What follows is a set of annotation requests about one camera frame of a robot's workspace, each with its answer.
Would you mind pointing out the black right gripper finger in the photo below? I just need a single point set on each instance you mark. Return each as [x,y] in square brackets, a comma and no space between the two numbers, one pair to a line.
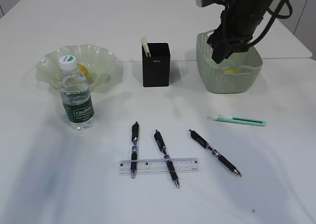
[221,51]

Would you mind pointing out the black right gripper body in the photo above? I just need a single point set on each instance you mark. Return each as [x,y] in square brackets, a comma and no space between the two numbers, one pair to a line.
[237,44]

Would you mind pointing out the green utility knife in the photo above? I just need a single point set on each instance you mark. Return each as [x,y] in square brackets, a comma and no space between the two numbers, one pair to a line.
[238,120]

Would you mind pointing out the yellow utility knife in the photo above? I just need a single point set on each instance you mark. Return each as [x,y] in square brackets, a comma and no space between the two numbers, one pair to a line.
[145,46]

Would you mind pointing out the black pen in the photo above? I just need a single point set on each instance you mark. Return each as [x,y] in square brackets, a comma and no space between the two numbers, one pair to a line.
[201,141]
[134,153]
[161,145]

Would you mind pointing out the yellow pear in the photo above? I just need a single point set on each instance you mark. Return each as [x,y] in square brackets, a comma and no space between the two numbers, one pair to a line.
[84,71]

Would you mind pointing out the clear water bottle green label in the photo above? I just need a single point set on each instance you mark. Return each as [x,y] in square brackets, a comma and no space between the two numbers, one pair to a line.
[75,94]

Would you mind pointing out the black blue right robot arm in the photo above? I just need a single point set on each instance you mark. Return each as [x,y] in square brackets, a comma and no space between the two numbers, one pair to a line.
[239,21]

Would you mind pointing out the pale green woven basket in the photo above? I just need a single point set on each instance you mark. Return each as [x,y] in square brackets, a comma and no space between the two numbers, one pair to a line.
[213,75]

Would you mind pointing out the black square pen holder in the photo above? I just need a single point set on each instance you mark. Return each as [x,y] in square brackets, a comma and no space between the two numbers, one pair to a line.
[156,67]

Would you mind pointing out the clear plastic ruler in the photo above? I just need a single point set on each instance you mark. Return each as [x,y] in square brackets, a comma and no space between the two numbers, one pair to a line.
[158,166]

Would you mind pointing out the pale green wavy plate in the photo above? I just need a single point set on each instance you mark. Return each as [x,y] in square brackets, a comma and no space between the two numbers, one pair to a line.
[98,61]

